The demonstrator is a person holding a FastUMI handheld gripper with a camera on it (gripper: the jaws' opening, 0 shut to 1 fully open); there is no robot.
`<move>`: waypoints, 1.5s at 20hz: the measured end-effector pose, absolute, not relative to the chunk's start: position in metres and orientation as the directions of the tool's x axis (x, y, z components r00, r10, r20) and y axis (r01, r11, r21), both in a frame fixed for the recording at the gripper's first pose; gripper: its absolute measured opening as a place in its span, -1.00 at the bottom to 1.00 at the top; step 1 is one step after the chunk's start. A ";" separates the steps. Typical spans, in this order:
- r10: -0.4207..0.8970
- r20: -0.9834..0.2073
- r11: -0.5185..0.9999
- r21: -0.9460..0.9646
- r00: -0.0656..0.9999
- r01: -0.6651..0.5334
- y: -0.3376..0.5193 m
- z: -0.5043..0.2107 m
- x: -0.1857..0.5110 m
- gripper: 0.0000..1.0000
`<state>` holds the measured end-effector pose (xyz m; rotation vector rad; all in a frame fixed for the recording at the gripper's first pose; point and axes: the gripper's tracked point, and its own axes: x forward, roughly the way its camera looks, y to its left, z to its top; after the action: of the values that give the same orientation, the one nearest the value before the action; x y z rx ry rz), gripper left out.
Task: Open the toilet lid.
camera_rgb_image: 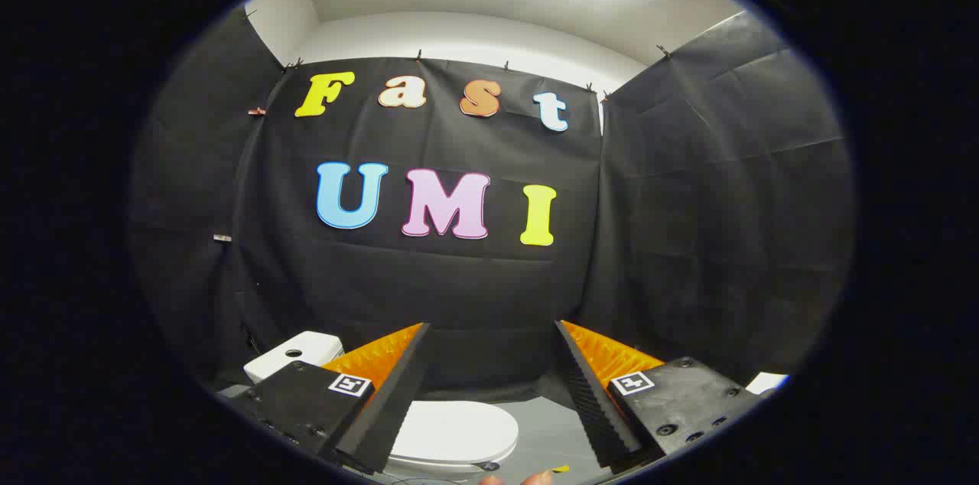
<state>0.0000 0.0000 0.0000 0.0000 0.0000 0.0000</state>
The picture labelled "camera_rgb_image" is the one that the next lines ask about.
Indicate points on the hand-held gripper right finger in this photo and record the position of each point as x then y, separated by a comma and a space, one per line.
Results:
585, 401

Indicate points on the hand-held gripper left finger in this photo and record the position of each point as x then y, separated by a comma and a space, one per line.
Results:
398, 401

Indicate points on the white toilet lid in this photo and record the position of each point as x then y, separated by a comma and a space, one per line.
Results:
459, 430

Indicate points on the white ceramic toilet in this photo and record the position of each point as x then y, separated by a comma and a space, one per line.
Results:
315, 347

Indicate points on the black backdrop cloth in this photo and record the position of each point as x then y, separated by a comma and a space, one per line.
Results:
459, 286

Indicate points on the white cabinet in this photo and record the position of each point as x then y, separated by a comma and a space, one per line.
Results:
766, 382

